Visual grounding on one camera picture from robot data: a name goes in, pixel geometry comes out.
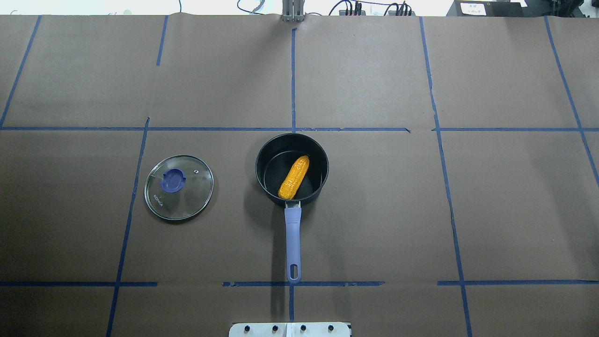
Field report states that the yellow corn cob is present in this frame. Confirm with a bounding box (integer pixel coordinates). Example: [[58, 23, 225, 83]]
[[278, 155, 310, 200]]

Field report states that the dark blue saucepan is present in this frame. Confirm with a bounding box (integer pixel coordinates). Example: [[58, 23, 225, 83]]
[[255, 133, 329, 284]]

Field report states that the black label box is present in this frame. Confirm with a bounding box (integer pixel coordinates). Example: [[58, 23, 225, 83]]
[[446, 0, 529, 17]]

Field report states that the aluminium frame post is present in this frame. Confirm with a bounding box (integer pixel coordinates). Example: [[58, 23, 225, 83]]
[[281, 0, 305, 22]]

